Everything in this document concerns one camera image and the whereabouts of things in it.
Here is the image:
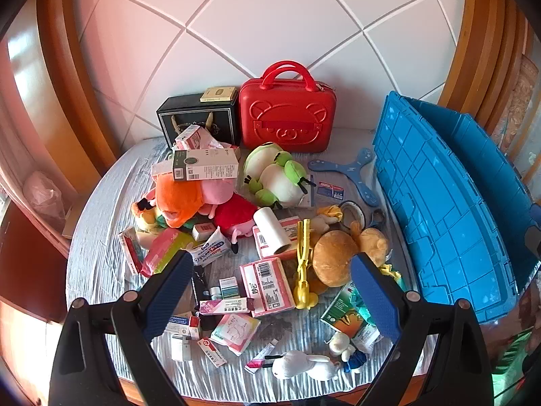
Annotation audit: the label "white carton box on top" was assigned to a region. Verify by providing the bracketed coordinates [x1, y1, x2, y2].
[171, 149, 239, 182]

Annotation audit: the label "small beige box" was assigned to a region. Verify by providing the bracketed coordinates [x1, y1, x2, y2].
[200, 87, 237, 103]

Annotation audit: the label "red white flat box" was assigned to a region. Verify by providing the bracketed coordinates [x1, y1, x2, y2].
[198, 338, 229, 365]

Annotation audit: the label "small red white box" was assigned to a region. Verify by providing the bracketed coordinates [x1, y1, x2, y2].
[192, 221, 217, 242]

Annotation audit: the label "clear blister package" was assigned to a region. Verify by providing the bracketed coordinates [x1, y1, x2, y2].
[296, 173, 317, 209]

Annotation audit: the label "blue red card pack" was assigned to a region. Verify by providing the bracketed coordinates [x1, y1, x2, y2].
[316, 181, 345, 199]

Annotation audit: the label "brown bear plush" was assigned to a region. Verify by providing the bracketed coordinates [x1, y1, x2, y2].
[310, 222, 390, 296]

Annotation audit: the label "pink pig plush red dress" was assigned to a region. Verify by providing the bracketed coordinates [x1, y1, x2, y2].
[198, 178, 260, 255]

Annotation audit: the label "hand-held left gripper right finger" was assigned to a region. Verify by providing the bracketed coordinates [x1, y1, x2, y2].
[350, 252, 496, 406]

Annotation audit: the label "pink tissue pack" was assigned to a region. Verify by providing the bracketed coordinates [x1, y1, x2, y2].
[203, 129, 241, 158]

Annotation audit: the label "pink white tube box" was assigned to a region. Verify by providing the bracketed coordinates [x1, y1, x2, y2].
[244, 338, 280, 374]

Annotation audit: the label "white lint roller refill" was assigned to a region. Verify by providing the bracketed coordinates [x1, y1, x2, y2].
[254, 207, 292, 256]

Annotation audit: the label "blue boomerang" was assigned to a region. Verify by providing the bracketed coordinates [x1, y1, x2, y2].
[308, 148, 381, 207]

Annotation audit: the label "small white green box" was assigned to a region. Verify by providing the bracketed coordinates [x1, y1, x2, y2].
[218, 276, 241, 301]

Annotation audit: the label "white wipes packet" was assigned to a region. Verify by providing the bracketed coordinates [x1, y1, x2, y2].
[351, 323, 381, 354]

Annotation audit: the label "yellow plastic clip toy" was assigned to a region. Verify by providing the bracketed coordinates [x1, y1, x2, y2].
[293, 219, 319, 309]

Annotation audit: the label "pink purple box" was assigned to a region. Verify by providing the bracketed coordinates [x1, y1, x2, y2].
[198, 297, 254, 316]

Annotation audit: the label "pink box pack barcode label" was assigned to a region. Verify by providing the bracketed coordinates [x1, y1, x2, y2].
[252, 216, 302, 260]

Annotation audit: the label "white upright box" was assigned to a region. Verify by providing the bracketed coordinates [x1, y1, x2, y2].
[171, 333, 193, 362]

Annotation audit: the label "orange plush toy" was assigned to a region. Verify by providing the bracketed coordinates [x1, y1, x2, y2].
[154, 174, 212, 228]

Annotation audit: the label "black flat item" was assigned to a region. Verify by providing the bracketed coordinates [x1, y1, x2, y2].
[192, 264, 212, 305]

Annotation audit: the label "pink green pack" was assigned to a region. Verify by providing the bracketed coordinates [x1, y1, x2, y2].
[141, 228, 195, 277]

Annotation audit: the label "red bear suitcase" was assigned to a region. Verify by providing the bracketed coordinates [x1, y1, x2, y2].
[239, 61, 337, 154]

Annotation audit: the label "small yellow white plush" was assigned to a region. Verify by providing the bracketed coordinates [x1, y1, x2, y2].
[315, 205, 343, 233]

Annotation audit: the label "green frog plush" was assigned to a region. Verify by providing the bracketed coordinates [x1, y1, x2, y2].
[243, 141, 315, 209]

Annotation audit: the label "pink barcode box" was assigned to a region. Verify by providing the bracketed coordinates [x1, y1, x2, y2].
[239, 257, 296, 318]

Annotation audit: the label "white rabbit plush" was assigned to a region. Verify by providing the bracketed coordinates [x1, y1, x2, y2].
[270, 350, 339, 381]

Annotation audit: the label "yellow pink plush toy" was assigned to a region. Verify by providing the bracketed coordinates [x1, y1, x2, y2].
[131, 190, 166, 234]

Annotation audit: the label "pink plastic bag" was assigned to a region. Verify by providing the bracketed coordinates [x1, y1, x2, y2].
[23, 171, 66, 229]

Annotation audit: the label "small pink white box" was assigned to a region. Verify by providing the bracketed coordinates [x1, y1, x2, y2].
[175, 125, 204, 151]

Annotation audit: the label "pink white square box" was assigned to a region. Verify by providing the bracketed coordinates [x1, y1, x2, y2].
[210, 313, 261, 356]

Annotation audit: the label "green wet wipes pack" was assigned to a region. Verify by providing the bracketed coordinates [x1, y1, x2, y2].
[349, 285, 375, 326]

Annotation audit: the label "white duck plush blue outfit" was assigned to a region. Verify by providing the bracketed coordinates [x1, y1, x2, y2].
[329, 332, 368, 374]

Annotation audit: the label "black gift box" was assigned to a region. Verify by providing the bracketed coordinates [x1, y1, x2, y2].
[156, 96, 241, 150]

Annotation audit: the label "red white long box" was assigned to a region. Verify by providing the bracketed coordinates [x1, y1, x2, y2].
[117, 226, 146, 273]

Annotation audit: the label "green orange box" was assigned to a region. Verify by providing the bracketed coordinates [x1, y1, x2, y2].
[320, 281, 373, 335]

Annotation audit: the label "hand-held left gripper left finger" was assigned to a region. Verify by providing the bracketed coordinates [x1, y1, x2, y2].
[48, 249, 195, 406]

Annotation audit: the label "blue plastic crate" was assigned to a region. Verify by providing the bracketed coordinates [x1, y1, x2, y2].
[372, 91, 541, 326]

